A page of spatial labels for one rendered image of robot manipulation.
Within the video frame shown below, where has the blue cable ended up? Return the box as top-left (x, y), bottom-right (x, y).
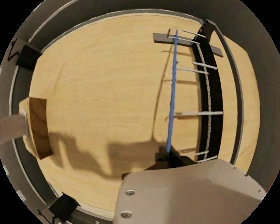
top-left (166, 29), bottom-right (178, 154)

